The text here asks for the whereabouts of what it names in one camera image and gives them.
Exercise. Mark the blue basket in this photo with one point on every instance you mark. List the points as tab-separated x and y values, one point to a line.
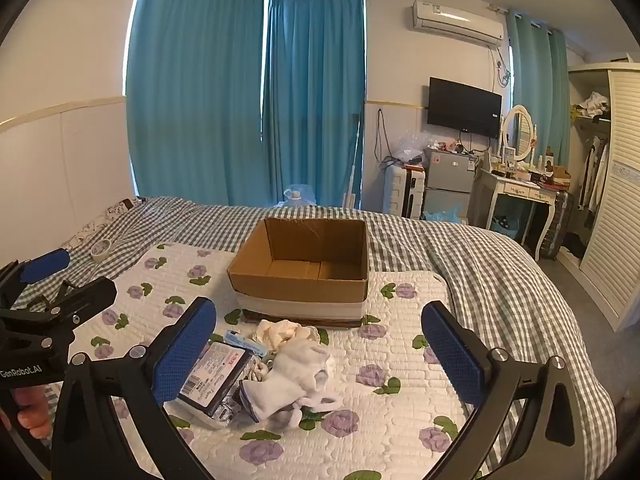
505	226

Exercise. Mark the white oval mirror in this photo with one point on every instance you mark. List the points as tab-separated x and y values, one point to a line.
520	132

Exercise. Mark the white suitcase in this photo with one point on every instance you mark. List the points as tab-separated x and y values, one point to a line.
400	190

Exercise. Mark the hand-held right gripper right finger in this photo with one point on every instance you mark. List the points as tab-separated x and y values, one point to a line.
452	355

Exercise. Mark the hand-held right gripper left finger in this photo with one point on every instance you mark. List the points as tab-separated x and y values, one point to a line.
185	355

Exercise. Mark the floral quilted mat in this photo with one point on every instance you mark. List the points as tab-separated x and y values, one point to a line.
390	380

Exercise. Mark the white socks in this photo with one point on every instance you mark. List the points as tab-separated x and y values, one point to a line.
295	375

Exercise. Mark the black wall television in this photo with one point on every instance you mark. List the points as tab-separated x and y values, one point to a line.
465	107

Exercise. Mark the cardboard box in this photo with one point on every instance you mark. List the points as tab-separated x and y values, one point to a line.
300	285

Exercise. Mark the grey small fridge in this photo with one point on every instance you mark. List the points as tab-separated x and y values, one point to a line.
450	180

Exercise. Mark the patterned pillow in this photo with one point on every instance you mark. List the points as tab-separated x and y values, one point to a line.
100	220

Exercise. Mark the brown suitcase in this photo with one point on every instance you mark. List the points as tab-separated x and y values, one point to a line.
560	225

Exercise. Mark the person's left hand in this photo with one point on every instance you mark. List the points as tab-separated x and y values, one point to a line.
30	410

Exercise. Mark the light teal curtain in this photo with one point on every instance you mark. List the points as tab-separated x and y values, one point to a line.
540	90

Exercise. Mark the wide teal curtain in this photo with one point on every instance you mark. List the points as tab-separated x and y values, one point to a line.
195	100

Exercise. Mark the narrow teal curtain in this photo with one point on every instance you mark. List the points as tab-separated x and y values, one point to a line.
315	100

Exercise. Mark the cream cloth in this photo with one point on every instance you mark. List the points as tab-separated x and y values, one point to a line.
280	332

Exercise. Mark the pile of clothes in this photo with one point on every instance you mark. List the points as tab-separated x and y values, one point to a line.
595	105

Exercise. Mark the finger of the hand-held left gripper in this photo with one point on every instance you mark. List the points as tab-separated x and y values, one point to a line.
45	265
90	290

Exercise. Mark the tape roll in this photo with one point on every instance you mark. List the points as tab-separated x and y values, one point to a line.
100	251

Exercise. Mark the clear plastic bag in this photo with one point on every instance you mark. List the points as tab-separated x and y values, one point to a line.
407	150

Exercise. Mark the white air conditioner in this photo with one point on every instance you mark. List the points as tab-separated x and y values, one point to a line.
455	22

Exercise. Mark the blue plastic bag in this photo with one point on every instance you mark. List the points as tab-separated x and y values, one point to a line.
445	214

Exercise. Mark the white wardrobe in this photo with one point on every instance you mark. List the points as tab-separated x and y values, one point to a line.
620	200

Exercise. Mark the light blue packet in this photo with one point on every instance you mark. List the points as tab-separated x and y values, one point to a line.
245	342

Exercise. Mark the dark labelled packet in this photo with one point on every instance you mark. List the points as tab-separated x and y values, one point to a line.
215	375

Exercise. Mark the large water bottle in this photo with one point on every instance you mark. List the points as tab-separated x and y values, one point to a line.
297	196

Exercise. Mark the white dressing table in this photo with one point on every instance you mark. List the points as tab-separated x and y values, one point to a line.
515	190

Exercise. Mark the hanging clothes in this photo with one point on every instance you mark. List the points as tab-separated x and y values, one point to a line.
595	175

